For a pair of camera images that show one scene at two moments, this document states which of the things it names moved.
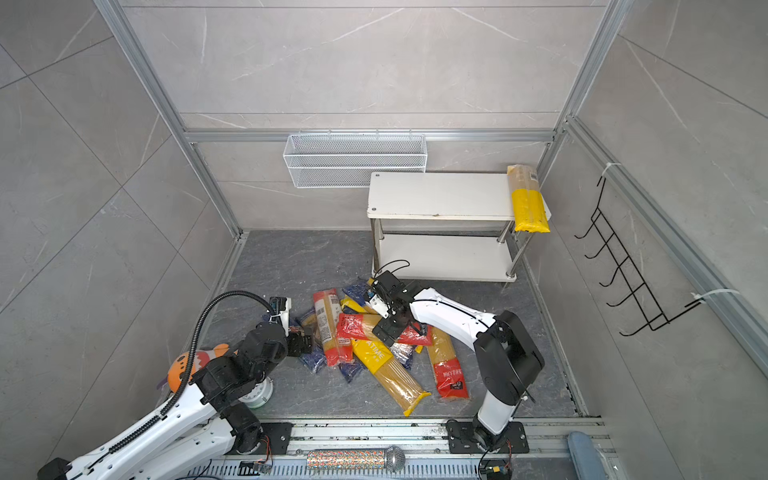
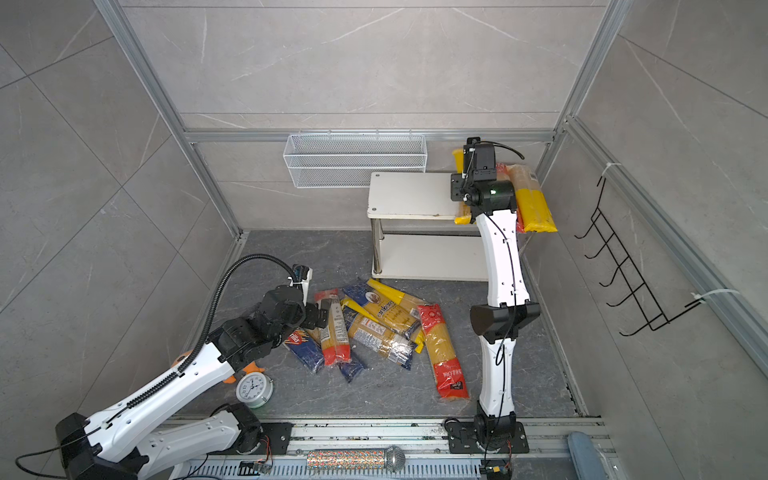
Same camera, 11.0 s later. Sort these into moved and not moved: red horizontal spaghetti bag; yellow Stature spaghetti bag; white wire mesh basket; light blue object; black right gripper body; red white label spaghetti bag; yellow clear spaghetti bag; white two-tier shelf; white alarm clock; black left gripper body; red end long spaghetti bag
Moved: black right gripper body; red horizontal spaghetti bag; yellow Stature spaghetti bag; black left gripper body
Not moved: light blue object; red white label spaghetti bag; white two-tier shelf; white wire mesh basket; white alarm clock; yellow clear spaghetti bag; red end long spaghetti bag
